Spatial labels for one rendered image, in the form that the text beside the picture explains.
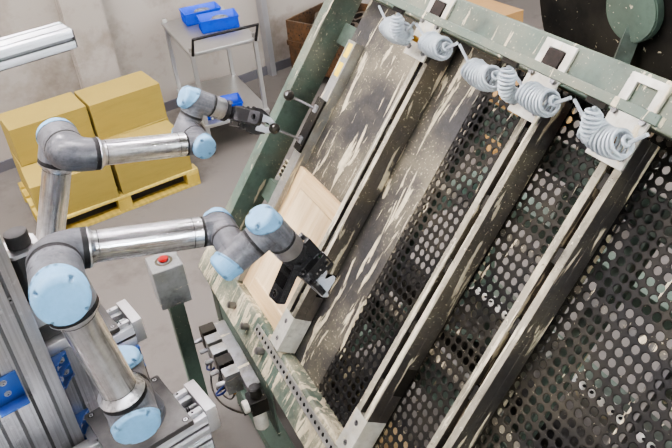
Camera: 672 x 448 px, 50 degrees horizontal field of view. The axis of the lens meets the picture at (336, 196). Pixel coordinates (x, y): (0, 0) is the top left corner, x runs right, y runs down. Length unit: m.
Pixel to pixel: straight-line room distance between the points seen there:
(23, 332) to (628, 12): 1.78
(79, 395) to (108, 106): 3.13
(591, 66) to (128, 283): 3.23
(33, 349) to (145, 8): 4.35
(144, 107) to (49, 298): 3.71
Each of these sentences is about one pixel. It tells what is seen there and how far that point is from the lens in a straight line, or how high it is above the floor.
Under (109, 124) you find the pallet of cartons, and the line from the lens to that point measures 5.15.
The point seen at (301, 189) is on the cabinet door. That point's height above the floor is 1.24.
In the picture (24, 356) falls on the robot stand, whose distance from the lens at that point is 2.01.
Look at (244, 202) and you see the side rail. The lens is 2.81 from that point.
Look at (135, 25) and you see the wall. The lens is 6.07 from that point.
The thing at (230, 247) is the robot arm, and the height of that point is 1.58.
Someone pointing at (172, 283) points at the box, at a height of 0.86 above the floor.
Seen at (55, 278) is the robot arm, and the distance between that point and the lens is 1.56.
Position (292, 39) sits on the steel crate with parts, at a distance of 6.40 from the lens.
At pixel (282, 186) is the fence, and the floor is 1.22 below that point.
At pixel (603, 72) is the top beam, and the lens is 1.67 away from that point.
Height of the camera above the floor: 2.53
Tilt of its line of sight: 32 degrees down
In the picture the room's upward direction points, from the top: 6 degrees counter-clockwise
